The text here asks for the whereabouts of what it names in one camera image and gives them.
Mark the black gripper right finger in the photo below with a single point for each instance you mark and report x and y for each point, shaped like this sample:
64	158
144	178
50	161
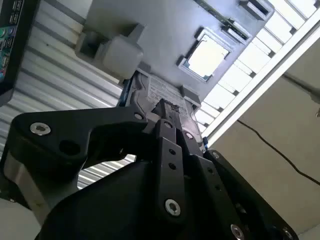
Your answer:
220	180

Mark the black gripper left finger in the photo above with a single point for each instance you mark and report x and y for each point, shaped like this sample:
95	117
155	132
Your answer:
75	120

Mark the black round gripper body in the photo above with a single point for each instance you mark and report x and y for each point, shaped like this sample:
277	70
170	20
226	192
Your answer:
105	212

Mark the hard disk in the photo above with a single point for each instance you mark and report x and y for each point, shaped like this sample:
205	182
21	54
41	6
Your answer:
162	87

